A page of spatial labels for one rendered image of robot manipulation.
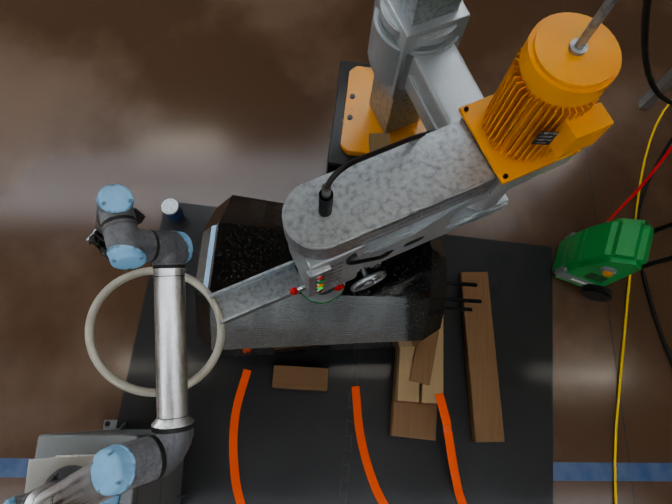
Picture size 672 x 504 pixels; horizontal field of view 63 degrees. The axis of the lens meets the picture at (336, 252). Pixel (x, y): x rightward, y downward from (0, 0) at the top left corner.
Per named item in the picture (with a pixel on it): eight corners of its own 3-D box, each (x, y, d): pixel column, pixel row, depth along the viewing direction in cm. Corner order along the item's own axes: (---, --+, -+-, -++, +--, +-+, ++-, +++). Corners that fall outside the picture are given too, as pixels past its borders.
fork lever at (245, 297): (364, 224, 228) (365, 220, 223) (384, 265, 223) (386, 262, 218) (206, 289, 216) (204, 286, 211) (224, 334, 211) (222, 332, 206)
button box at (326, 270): (326, 282, 203) (328, 261, 175) (329, 288, 202) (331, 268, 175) (306, 290, 201) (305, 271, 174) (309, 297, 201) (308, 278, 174)
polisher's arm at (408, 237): (473, 177, 236) (512, 118, 189) (499, 223, 230) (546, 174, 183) (317, 243, 225) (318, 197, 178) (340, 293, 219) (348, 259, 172)
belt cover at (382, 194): (525, 108, 192) (544, 80, 176) (562, 168, 186) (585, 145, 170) (272, 210, 178) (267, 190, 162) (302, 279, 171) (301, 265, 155)
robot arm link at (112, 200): (100, 215, 140) (92, 181, 143) (99, 236, 150) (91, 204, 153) (138, 210, 144) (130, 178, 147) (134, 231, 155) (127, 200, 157)
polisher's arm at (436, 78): (355, 36, 233) (359, -7, 209) (427, 13, 238) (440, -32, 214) (428, 186, 214) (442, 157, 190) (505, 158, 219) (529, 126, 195)
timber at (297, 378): (273, 388, 307) (271, 387, 295) (275, 366, 310) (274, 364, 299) (326, 391, 307) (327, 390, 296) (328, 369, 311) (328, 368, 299)
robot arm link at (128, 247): (161, 257, 146) (150, 216, 149) (120, 256, 137) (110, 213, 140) (143, 271, 151) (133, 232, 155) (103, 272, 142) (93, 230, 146)
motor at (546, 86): (533, 79, 176) (594, -14, 138) (584, 160, 169) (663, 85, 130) (457, 110, 172) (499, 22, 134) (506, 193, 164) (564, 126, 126)
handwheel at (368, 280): (374, 259, 217) (378, 248, 203) (385, 281, 214) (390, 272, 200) (340, 274, 215) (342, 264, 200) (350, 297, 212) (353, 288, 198)
